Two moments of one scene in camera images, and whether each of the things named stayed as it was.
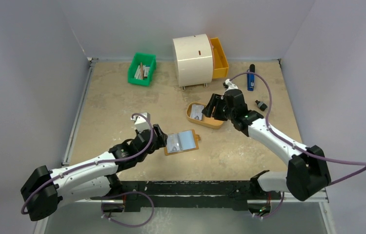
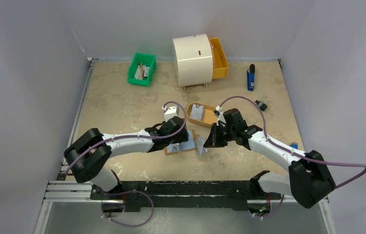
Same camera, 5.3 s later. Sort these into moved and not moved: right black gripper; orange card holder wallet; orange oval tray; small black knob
Moved: right black gripper
Not moved: orange card holder wallet; orange oval tray; small black knob
